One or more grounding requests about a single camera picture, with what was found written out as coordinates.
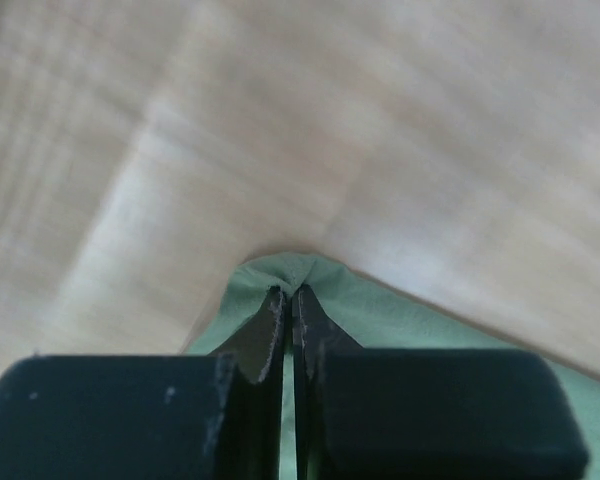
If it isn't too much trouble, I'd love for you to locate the green tank top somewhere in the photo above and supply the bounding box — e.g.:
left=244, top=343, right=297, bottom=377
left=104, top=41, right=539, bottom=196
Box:
left=186, top=252, right=600, bottom=479

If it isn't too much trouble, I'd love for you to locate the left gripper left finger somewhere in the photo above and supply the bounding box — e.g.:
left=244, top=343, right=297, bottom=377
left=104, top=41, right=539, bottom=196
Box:
left=0, top=287, right=285, bottom=479

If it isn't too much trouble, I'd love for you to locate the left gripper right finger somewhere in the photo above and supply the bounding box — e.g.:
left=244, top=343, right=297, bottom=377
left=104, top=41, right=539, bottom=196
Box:
left=291, top=286, right=590, bottom=479

